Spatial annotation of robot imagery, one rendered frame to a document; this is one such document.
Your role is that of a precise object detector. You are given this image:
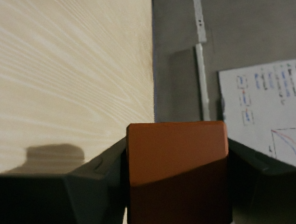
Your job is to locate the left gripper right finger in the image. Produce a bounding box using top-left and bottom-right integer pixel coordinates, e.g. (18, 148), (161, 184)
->
(227, 137), (296, 224)

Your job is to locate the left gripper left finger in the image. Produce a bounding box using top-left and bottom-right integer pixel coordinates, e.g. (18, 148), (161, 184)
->
(0, 136), (126, 224)

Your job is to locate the brown cube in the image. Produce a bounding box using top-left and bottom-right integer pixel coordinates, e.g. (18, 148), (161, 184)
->
(126, 121), (233, 224)

